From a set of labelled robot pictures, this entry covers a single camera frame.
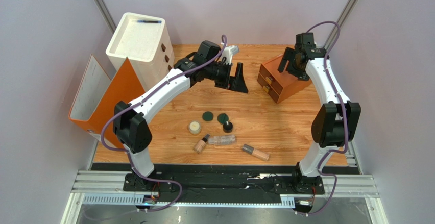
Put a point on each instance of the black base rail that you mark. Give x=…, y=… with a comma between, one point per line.
x=269, y=182

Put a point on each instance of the frosted cream jar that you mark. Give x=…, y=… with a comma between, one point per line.
x=194, y=127

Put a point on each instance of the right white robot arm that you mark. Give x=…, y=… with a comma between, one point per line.
x=335, y=123

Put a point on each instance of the orange drawer box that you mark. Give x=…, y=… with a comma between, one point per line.
x=279, y=85

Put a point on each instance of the black pen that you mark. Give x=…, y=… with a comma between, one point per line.
x=149, y=21

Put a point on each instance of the orange file binder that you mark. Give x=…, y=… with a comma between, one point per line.
x=98, y=94

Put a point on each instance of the beige tube grey cap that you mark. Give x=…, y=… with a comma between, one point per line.
x=255, y=152

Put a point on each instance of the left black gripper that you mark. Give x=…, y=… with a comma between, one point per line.
x=236, y=83

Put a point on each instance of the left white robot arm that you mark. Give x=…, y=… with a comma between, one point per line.
x=131, y=120

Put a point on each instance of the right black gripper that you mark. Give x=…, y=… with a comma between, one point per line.
x=289, y=60

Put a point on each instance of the white drawer cabinet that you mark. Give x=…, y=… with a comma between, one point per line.
x=146, y=45

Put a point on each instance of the black round jar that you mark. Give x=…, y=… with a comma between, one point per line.
x=227, y=127

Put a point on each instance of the small beige foundation bottle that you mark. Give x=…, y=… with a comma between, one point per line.
x=201, y=144

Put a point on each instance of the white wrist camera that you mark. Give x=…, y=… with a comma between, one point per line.
x=228, y=53

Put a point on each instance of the clear toner bottle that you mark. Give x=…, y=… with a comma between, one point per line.
x=222, y=140

